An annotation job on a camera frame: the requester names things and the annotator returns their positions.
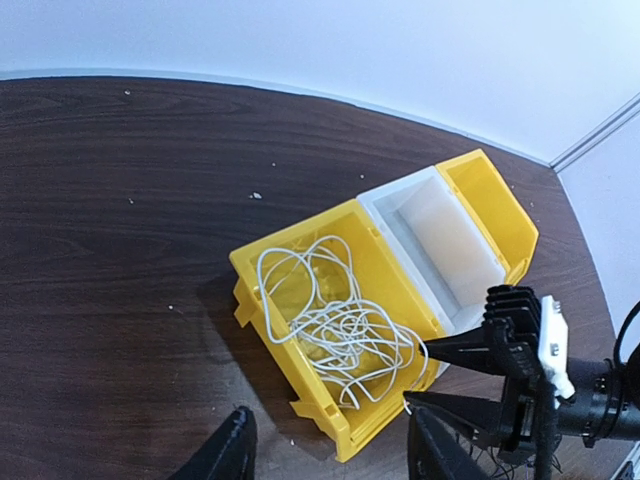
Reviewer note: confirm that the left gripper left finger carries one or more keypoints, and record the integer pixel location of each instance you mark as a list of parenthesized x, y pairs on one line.
[(229, 453)]

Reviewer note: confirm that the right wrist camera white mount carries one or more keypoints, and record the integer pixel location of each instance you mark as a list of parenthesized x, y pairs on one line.
[(512, 330)]

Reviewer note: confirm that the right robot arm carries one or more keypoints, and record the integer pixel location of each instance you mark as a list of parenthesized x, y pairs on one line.
[(546, 395)]

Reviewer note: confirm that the left yellow plastic bin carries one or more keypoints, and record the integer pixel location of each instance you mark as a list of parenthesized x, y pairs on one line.
[(340, 317)]

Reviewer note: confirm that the yellow plastic bin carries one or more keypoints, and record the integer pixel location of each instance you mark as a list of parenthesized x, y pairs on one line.
[(340, 317), (493, 207)]

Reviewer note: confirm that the white plastic bin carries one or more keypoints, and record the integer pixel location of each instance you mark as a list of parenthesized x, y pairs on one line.
[(441, 249)]

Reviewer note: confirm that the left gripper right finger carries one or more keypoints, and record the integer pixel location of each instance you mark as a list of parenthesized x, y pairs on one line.
[(433, 453)]

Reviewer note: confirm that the right aluminium frame post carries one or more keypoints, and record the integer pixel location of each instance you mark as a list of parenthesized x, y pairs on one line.
[(613, 123)]

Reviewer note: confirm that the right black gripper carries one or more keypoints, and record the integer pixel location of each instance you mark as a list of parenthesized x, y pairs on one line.
[(523, 424)]

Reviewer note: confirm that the right yellow plastic bin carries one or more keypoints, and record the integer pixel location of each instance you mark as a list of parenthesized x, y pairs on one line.
[(493, 207)]

